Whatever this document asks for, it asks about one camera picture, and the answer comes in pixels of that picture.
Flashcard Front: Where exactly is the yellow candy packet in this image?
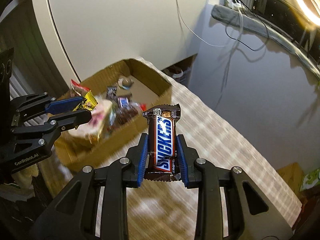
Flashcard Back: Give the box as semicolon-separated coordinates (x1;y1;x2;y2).
73;91;98;111

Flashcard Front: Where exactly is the dark small Snickers bar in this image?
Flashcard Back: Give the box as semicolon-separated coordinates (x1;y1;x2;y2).
117;94;132;109

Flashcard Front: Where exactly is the grey windowsill cushion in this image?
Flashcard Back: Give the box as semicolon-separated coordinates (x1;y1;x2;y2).
211;4;319;80

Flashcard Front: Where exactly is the checkered beige tablecloth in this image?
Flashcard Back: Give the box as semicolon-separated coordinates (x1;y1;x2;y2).
31;59;293;239

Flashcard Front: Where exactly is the black cable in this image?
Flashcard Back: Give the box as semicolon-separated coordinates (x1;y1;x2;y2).
222;0;272;52

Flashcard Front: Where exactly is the brown cardboard box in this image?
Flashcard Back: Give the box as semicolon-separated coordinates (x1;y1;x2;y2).
54;59;171;172

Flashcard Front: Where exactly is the white cabinet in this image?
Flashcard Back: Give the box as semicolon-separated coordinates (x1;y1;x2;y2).
32;0;219;82

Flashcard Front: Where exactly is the clear red cake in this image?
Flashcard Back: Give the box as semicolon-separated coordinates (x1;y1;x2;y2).
116;102;146;126

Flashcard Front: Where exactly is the white cable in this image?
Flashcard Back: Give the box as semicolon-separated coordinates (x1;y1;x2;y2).
172;0;245;48

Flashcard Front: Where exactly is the pink white snack pouch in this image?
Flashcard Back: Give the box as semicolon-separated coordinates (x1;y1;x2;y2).
68;99;113;144

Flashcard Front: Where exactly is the green cartoon bag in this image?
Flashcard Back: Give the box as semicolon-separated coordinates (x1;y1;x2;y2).
300;168;320;191

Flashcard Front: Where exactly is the large Snickers bar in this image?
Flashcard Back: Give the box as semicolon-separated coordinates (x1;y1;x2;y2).
143;104;181;182

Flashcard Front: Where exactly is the small black snack packet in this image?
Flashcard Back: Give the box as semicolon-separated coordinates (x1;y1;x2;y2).
106;86;117;101

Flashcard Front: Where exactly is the white power strip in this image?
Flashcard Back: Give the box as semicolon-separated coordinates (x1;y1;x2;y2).
223;0;246;11

